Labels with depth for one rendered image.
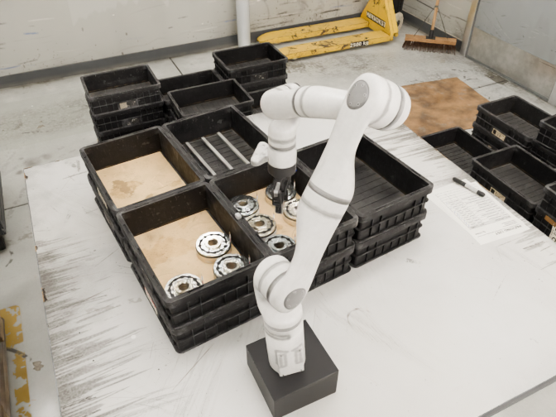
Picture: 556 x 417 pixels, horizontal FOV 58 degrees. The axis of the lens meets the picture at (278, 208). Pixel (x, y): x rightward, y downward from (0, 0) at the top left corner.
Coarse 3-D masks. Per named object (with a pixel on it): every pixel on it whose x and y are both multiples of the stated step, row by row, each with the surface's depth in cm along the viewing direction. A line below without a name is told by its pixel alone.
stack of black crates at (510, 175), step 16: (480, 160) 249; (496, 160) 255; (512, 160) 260; (528, 160) 251; (480, 176) 246; (496, 176) 236; (512, 176) 253; (528, 176) 253; (544, 176) 245; (496, 192) 238; (512, 192) 229; (528, 192) 244; (512, 208) 233; (528, 208) 225
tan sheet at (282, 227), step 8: (256, 192) 171; (264, 192) 171; (264, 200) 168; (264, 208) 164; (272, 208) 164; (272, 216) 162; (280, 216) 162; (280, 224) 159; (288, 224) 159; (280, 232) 156; (288, 232) 156
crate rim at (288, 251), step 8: (248, 168) 165; (224, 176) 161; (224, 200) 152; (232, 208) 149; (352, 216) 146; (248, 224) 144; (344, 224) 144; (352, 224) 145; (256, 232) 141; (336, 232) 143; (264, 248) 137; (288, 248) 136; (288, 256) 137
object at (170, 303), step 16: (176, 192) 155; (128, 208) 149; (224, 208) 149; (240, 224) 144; (128, 240) 141; (256, 240) 139; (144, 256) 134; (240, 272) 130; (160, 288) 126; (208, 288) 127; (176, 304) 124
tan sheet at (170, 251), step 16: (176, 224) 159; (192, 224) 159; (208, 224) 159; (144, 240) 153; (160, 240) 153; (176, 240) 153; (192, 240) 153; (160, 256) 148; (176, 256) 148; (192, 256) 148; (160, 272) 143; (176, 272) 143; (192, 272) 143; (208, 272) 143
